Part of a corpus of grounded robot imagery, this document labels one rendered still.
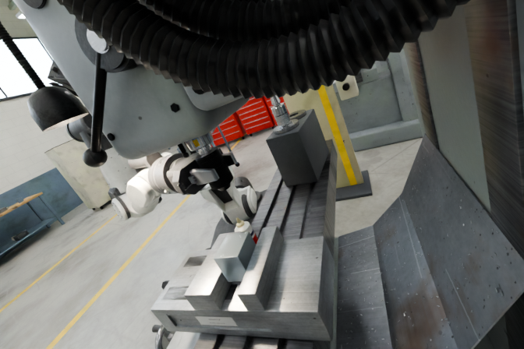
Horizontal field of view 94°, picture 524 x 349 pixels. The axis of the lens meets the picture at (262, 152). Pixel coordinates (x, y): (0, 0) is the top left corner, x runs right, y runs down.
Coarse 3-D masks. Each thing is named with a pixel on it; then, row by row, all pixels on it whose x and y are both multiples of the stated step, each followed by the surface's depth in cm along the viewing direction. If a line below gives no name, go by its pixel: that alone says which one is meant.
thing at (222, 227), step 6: (240, 180) 163; (246, 180) 166; (240, 186) 156; (246, 186) 157; (252, 186) 167; (258, 192) 172; (264, 192) 173; (258, 198) 165; (258, 204) 162; (222, 222) 160; (216, 228) 156; (222, 228) 153; (228, 228) 150; (234, 228) 148; (216, 234) 150
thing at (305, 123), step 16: (304, 112) 86; (288, 128) 77; (304, 128) 78; (320, 128) 93; (272, 144) 79; (288, 144) 77; (304, 144) 75; (320, 144) 89; (288, 160) 80; (304, 160) 77; (320, 160) 85; (288, 176) 83; (304, 176) 80
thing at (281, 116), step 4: (284, 108) 77; (272, 112) 79; (276, 112) 77; (280, 112) 77; (284, 112) 77; (276, 116) 78; (280, 116) 78; (284, 116) 78; (288, 116) 78; (276, 120) 79; (280, 120) 78; (284, 120) 78; (288, 120) 78; (280, 124) 79; (284, 124) 78; (288, 124) 79
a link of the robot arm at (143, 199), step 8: (128, 184) 56; (136, 184) 54; (144, 184) 55; (128, 192) 59; (136, 192) 56; (144, 192) 55; (152, 192) 56; (136, 200) 60; (144, 200) 57; (152, 200) 61
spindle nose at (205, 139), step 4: (208, 132) 43; (200, 136) 42; (204, 136) 42; (208, 136) 43; (212, 136) 44; (192, 140) 42; (200, 140) 42; (204, 140) 42; (208, 140) 42; (212, 140) 43; (188, 144) 42; (192, 144) 42; (200, 144) 42; (204, 144) 42; (192, 148) 42; (196, 148) 42; (200, 148) 42
